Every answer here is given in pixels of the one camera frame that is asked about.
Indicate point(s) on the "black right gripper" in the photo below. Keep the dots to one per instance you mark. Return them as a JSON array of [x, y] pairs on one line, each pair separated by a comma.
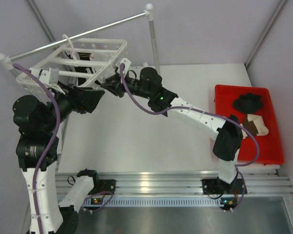
[[115, 85]]

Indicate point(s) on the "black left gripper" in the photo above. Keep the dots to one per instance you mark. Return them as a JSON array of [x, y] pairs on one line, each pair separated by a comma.
[[83, 99]]

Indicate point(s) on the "white plastic clip hanger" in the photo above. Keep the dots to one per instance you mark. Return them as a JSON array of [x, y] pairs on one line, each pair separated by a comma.
[[87, 58]]

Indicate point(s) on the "brown cream striped sock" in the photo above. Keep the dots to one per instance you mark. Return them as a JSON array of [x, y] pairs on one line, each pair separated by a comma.
[[255, 125]]

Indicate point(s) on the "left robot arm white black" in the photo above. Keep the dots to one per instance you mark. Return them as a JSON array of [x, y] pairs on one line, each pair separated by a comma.
[[36, 150]]

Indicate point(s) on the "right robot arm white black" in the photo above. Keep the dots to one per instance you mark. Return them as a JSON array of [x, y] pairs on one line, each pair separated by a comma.
[[225, 131]]

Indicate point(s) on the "metal drying rack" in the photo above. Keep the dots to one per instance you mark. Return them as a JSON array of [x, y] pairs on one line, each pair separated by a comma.
[[30, 85]]

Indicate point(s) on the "black sock pile in tray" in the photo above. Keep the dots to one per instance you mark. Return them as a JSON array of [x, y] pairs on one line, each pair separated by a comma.
[[248, 103]]

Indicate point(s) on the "red plastic tray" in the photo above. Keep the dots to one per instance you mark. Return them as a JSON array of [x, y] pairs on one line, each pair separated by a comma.
[[270, 145]]

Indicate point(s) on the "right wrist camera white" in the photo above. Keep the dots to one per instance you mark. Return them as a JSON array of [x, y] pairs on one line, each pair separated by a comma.
[[126, 62]]

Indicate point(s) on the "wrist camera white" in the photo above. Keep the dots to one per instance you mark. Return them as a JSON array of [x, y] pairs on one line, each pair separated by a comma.
[[47, 76], [126, 62]]

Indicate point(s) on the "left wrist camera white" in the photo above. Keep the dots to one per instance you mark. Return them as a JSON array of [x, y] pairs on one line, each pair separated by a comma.
[[47, 76]]

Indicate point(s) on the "aluminium mounting rail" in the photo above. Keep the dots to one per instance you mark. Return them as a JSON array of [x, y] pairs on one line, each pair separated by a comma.
[[185, 189]]

